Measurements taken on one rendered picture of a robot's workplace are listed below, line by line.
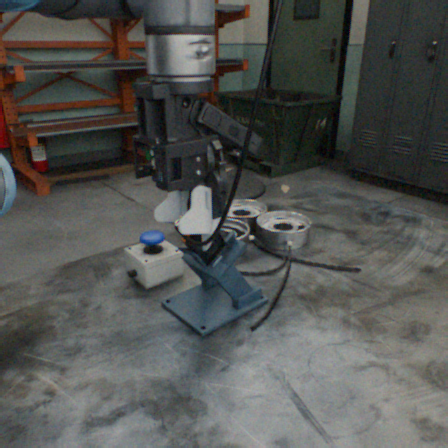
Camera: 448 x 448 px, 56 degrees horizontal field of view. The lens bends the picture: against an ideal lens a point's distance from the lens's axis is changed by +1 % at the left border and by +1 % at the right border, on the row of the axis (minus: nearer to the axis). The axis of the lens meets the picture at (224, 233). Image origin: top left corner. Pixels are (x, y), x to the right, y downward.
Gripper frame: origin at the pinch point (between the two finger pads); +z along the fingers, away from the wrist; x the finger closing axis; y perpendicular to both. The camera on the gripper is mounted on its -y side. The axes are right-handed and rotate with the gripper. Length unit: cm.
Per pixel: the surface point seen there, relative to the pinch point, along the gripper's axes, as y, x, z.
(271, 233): -21.5, -6.6, 8.5
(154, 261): 1.6, -10.0, 7.5
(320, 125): -300, -201, 48
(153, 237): 0.2, -12.2, 4.5
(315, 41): -352, -254, -22
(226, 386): 7.5, 13.6, 11.9
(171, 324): 5.6, 0.0, 11.9
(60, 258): -40, -186, 92
